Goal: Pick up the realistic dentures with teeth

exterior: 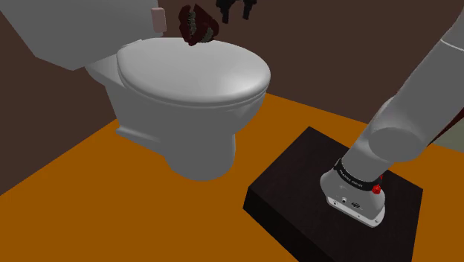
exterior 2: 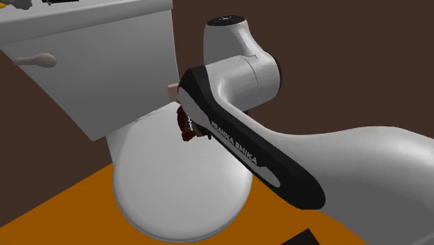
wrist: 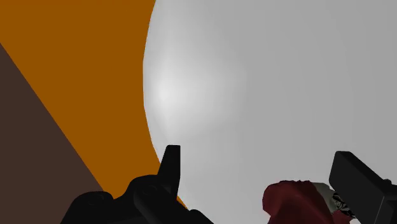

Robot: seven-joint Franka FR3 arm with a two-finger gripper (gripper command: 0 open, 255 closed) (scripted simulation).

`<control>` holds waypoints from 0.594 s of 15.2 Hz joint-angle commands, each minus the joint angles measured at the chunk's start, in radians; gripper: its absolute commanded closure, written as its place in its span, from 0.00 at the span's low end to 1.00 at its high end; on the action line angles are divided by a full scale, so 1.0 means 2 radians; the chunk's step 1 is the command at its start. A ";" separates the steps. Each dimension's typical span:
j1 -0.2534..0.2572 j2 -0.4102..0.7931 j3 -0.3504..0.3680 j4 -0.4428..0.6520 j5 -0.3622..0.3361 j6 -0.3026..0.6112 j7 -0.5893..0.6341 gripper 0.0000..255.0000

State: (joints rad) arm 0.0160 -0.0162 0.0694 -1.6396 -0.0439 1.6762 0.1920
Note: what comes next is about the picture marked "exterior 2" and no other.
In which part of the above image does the flat black object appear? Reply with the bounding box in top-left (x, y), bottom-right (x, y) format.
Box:
top-left (42, 0), bottom-right (80, 6)

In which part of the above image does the dark red toothed object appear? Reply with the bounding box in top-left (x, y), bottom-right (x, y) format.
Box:
top-left (176, 106), bottom-right (212, 143)

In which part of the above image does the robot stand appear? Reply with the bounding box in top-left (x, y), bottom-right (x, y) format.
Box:
top-left (280, 228), bottom-right (321, 245)

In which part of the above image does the small pink box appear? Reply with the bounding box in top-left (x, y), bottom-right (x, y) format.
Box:
top-left (168, 82), bottom-right (181, 103)

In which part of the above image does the white toilet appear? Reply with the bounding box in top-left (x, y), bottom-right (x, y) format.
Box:
top-left (0, 0), bottom-right (254, 244)

